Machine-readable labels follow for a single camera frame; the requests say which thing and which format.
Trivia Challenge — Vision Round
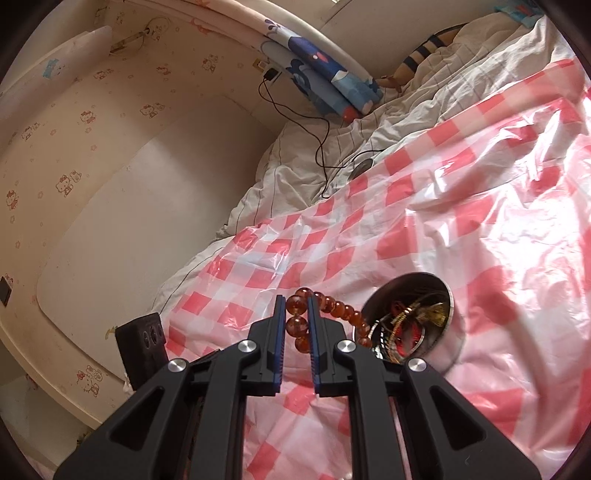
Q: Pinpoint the striped plush toy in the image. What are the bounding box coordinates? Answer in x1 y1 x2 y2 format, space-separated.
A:
376 25 462 90

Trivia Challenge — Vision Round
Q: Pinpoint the round metal tin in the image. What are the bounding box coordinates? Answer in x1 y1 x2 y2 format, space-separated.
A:
358 272 465 370

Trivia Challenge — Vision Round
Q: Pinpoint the blue packet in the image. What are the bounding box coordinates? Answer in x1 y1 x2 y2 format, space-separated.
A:
494 0 543 24

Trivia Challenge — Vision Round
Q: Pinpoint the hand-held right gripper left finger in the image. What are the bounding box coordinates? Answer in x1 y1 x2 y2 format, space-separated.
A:
53 295 284 480

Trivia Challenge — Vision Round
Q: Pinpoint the gold chain jewelry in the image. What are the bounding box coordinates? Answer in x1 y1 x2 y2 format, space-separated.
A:
392 295 451 329

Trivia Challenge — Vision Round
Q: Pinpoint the dark beaded red cord necklace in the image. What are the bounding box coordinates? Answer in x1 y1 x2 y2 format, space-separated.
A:
369 298 428 360

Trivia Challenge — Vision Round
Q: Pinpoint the dark round device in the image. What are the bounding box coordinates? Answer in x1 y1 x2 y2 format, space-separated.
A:
348 157 377 178

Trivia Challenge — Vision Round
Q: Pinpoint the amber bead bracelet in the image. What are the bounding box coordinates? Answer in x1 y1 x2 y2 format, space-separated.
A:
285 286 372 355

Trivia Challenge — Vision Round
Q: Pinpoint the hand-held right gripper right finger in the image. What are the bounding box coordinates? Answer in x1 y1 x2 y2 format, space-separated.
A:
308 295 541 480

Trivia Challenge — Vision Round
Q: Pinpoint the black cable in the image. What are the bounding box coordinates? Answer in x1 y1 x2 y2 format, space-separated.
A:
261 76 379 200

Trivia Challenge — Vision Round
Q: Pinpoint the red checkered plastic sheet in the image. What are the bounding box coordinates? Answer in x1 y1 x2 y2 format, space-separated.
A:
152 58 591 480

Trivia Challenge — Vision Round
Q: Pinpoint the black phone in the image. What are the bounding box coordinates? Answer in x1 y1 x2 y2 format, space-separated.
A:
115 313 168 391

